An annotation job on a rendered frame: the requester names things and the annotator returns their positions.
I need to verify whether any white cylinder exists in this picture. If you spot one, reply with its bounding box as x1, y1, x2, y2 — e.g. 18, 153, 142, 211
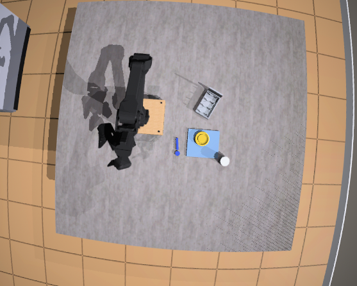
219, 156, 229, 166

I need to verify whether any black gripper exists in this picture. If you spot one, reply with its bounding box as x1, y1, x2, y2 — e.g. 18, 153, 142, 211
97, 123, 131, 170

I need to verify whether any light blue rectangular mat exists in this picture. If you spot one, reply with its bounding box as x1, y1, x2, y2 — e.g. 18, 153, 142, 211
187, 129, 220, 158

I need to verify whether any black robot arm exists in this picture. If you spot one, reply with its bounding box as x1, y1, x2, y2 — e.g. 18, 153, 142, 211
115, 53, 153, 158

